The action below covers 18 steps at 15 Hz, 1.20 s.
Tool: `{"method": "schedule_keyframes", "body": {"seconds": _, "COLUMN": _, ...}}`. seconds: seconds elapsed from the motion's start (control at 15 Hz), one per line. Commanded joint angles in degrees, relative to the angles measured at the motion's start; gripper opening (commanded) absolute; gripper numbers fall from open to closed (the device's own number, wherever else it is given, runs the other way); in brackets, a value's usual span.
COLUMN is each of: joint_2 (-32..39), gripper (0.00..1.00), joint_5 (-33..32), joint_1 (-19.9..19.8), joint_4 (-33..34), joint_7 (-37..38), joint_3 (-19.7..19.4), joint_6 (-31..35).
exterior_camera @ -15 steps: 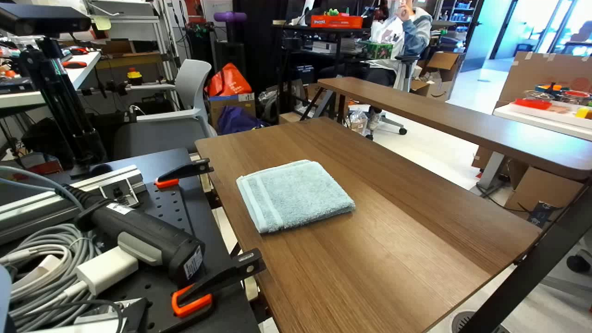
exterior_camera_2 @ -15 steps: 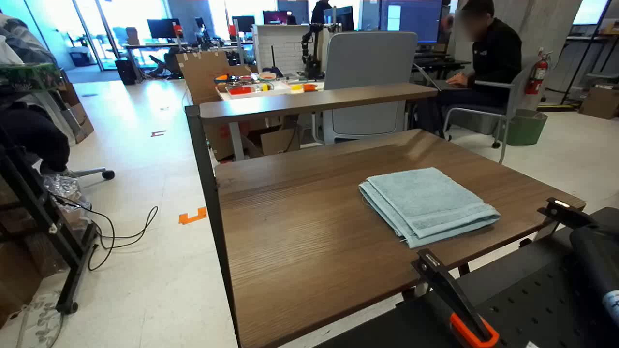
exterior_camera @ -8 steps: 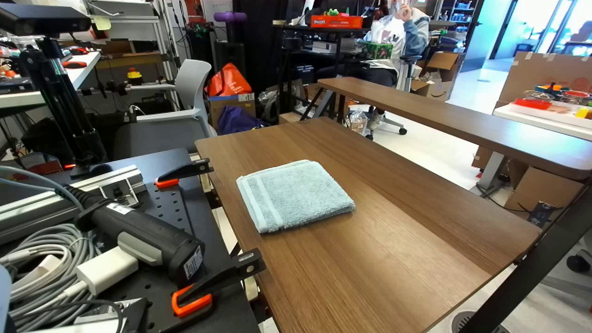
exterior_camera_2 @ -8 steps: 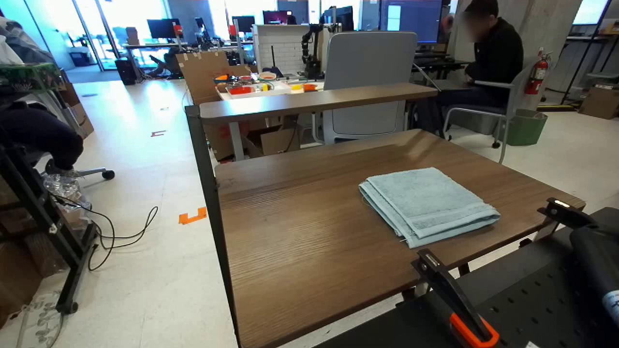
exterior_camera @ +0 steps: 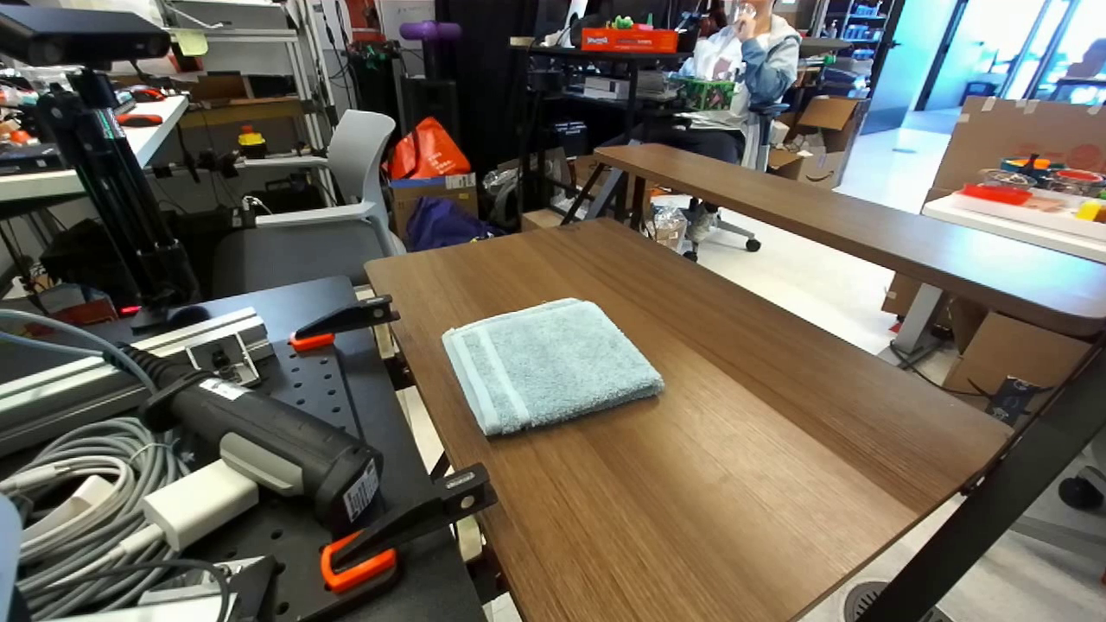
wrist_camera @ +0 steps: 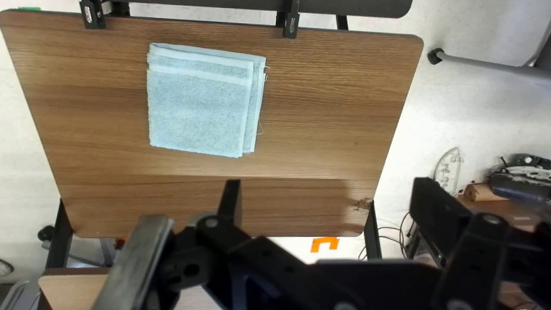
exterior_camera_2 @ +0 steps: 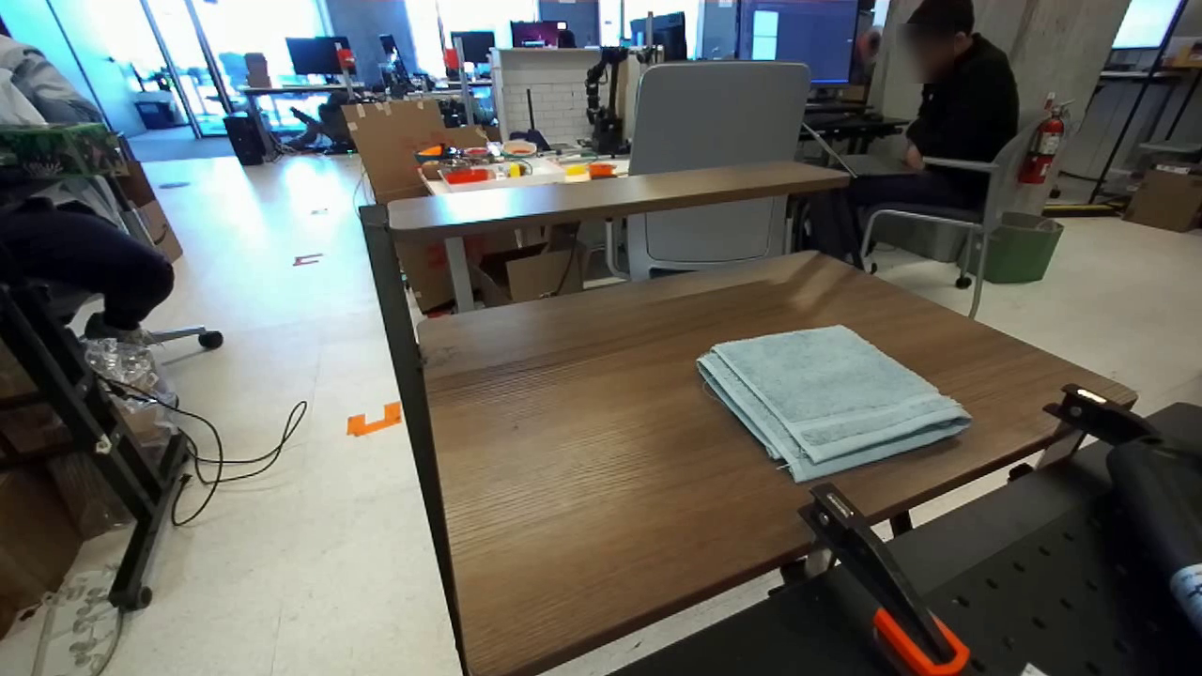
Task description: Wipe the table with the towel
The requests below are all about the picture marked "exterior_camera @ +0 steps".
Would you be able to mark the black shelf rack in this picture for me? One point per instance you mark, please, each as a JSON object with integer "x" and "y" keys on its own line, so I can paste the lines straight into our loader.
{"x": 635, "y": 69}

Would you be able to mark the light blue folded towel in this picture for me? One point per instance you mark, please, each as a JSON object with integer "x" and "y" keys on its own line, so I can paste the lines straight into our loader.
{"x": 553, "y": 363}

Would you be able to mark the stack of cardboard boxes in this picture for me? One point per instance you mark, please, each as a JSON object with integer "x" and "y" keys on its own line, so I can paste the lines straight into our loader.
{"x": 1011, "y": 354}

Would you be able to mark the purple bag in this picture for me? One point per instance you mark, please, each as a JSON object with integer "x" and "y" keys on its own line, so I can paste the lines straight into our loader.
{"x": 445, "y": 226}

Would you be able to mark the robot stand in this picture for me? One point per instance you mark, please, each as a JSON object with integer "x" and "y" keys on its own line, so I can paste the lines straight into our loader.
{"x": 320, "y": 389}

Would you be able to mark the white desk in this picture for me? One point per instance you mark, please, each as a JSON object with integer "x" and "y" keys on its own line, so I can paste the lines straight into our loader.
{"x": 155, "y": 130}

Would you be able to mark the black handheld device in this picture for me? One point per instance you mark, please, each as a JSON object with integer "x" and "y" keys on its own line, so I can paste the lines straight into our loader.
{"x": 276, "y": 441}

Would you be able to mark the purple foam roller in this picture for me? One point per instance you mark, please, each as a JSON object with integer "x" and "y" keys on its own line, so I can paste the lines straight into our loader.
{"x": 430, "y": 31}

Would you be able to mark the green box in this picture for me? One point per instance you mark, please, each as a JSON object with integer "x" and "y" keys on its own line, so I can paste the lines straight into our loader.
{"x": 704, "y": 93}

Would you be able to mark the black clamp with orange grip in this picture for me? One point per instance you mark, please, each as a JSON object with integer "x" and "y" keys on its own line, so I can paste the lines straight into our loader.
{"x": 346, "y": 320}
{"x": 415, "y": 516}

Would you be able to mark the metal shelf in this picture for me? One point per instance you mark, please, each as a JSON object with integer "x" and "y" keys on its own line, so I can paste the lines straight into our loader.
{"x": 259, "y": 108}

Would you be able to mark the yellow and red button box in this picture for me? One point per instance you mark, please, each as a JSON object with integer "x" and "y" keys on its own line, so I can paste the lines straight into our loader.
{"x": 251, "y": 142}

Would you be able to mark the orange bag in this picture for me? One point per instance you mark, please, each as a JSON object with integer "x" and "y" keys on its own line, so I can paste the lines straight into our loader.
{"x": 428, "y": 151}

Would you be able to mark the camera on tripod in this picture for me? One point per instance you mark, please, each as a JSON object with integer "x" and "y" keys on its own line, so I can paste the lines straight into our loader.
{"x": 112, "y": 190}

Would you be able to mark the open cardboard box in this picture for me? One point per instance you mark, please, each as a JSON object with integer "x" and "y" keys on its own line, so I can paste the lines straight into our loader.
{"x": 829, "y": 117}

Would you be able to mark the aluminium rail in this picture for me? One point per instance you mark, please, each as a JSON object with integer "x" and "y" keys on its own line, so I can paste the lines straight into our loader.
{"x": 86, "y": 380}

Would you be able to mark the glass door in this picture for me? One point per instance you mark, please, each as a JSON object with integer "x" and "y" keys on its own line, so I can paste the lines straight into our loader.
{"x": 1020, "y": 43}

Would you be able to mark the person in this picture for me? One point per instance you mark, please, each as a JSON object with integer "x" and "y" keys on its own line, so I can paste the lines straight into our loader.
{"x": 769, "y": 69}

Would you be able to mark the red tray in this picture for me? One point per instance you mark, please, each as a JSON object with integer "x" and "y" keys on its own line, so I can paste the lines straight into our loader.
{"x": 996, "y": 193}

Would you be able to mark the grey chair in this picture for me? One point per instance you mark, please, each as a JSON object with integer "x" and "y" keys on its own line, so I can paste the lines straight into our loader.
{"x": 363, "y": 147}

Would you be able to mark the office chair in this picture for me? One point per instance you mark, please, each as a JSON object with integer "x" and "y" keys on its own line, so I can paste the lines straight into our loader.
{"x": 753, "y": 130}

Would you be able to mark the large cardboard sheet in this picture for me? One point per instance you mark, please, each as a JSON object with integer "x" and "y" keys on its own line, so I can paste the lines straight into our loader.
{"x": 994, "y": 138}

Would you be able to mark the white power adapter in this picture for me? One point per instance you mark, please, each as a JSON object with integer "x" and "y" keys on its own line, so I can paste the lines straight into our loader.
{"x": 199, "y": 505}

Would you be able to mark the cardboard box with label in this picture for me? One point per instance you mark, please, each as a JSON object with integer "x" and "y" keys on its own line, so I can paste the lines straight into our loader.
{"x": 432, "y": 197}

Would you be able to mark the long wooden table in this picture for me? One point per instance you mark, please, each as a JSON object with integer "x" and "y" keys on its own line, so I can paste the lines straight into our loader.
{"x": 864, "y": 225}

